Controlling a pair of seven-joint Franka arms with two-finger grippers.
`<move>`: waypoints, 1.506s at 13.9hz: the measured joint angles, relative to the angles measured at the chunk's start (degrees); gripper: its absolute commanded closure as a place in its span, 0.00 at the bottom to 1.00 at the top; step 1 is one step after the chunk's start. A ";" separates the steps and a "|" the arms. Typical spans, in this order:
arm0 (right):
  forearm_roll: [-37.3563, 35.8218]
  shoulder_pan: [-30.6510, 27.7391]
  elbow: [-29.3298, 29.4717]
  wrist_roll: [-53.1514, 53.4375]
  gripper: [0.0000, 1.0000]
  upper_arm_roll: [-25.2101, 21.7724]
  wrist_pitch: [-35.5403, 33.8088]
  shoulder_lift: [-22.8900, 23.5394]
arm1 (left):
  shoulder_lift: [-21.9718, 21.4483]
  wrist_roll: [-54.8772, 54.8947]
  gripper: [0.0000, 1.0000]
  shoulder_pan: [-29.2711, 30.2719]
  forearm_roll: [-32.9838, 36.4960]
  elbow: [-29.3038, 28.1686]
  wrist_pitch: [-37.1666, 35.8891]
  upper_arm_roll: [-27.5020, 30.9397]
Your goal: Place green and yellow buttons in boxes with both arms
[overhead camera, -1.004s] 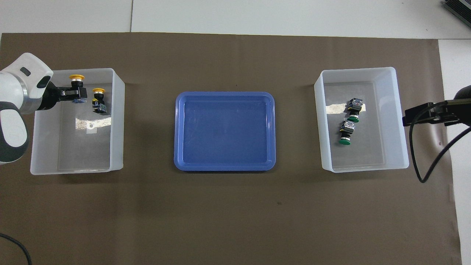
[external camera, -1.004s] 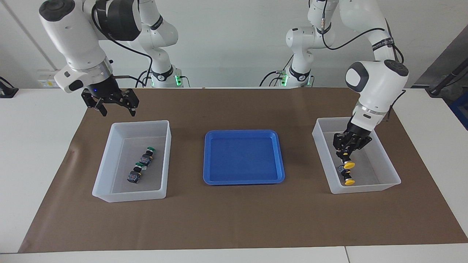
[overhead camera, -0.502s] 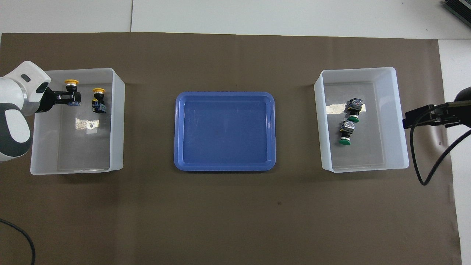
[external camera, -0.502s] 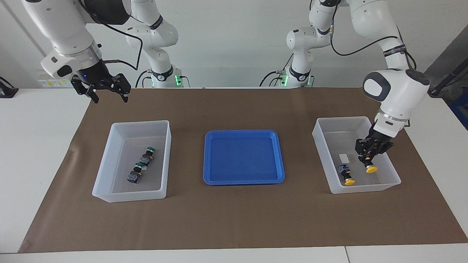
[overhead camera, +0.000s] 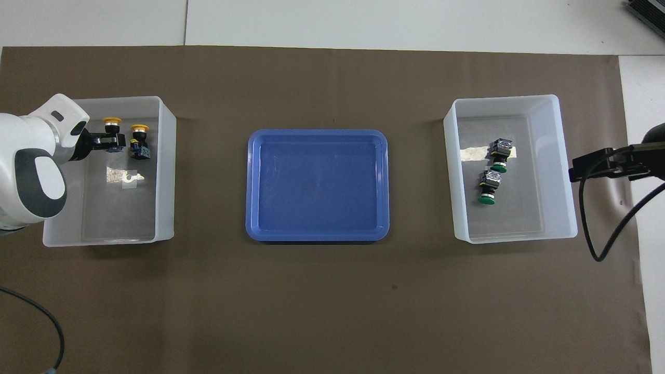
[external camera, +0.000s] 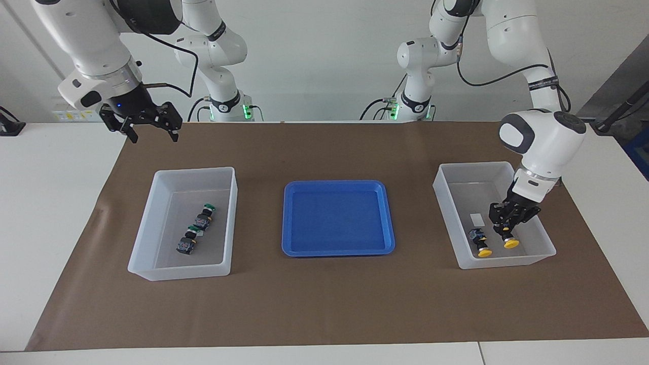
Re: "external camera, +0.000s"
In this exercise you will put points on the black stand pole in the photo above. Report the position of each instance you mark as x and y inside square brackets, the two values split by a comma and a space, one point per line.
[616, 114]

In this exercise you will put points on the green push button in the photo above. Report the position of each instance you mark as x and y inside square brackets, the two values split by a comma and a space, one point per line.
[186, 244]
[204, 219]

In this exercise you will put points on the yellow push button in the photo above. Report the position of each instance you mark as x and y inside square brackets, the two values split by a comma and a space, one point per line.
[511, 244]
[479, 238]

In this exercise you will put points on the black clamp device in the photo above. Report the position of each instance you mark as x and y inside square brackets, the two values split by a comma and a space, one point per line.
[9, 126]

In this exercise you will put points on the dark grey panel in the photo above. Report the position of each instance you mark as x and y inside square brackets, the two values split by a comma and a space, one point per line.
[628, 71]

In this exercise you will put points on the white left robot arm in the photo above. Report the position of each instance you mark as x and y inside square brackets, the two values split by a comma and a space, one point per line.
[542, 137]

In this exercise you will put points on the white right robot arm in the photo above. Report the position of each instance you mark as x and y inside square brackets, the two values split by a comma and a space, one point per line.
[96, 45]

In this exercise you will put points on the wall socket strip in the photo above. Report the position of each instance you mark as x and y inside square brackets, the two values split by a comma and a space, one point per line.
[66, 115]

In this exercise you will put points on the white paper label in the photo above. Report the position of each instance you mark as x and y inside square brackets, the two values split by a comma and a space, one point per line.
[476, 219]

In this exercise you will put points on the translucent white plastic box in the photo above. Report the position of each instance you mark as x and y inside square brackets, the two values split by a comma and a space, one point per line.
[144, 238]
[446, 203]

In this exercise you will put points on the blue crate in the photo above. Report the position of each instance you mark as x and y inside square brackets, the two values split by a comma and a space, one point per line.
[640, 152]

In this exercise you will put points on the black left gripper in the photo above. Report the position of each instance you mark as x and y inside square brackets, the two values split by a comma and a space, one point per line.
[522, 204]

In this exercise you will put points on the blue plastic tray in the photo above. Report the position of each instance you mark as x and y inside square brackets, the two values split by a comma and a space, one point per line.
[337, 223]

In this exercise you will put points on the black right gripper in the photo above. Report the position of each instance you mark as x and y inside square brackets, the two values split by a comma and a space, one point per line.
[127, 104]

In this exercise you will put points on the brown paper table mat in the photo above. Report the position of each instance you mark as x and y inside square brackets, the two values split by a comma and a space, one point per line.
[329, 304]

